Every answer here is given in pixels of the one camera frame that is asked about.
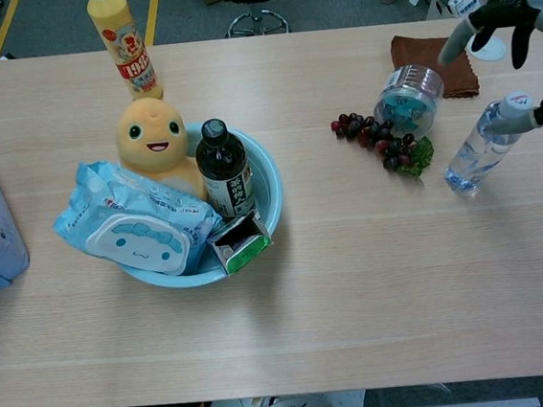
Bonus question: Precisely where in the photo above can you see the blue wet wipes pack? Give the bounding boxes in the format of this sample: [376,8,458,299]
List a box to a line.
[47,149,229,287]

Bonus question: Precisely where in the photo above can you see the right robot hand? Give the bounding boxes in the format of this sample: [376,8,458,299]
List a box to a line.
[432,0,543,140]

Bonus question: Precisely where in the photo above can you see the purple milk carton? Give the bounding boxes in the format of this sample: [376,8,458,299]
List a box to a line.
[203,208,278,279]

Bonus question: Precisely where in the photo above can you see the brown cloth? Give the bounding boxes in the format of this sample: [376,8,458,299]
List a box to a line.
[388,27,482,105]

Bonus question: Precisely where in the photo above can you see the artificial grape bunch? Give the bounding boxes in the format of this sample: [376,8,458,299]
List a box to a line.
[329,104,437,185]

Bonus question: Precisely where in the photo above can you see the chrome stool base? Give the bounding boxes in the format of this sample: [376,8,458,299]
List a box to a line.
[223,8,291,39]

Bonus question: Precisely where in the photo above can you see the yellow detergent bottle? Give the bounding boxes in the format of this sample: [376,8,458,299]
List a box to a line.
[85,0,165,106]

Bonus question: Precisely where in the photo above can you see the clear water bottle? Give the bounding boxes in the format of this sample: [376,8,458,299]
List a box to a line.
[436,90,543,199]

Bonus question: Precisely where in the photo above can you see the dark glass bottle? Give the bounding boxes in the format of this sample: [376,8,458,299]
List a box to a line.
[192,115,257,221]

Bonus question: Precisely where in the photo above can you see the clear jar with blue clips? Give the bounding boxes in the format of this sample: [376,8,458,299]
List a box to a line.
[369,61,450,145]

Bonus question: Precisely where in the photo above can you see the light blue plastic basin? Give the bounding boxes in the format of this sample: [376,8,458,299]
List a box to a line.
[100,114,293,295]

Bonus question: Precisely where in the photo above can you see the yellow plush toy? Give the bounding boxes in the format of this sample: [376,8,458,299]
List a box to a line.
[112,92,210,209]

